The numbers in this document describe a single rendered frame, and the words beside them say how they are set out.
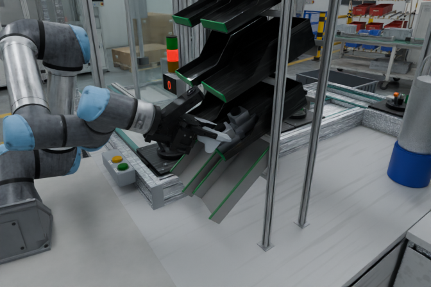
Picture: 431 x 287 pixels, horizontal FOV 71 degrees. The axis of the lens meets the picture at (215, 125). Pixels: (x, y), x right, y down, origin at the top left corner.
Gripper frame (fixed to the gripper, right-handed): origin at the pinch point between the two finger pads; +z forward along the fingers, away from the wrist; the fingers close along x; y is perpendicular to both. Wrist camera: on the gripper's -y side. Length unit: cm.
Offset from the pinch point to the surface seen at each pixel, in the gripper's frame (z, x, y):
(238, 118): 2.8, -0.9, -4.4
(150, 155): 0, -43, 33
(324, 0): 706, -901, -302
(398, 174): 88, -4, -2
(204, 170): 5.6, -9.5, 16.9
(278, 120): 9.2, 6.5, -9.2
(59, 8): -49, -120, -1
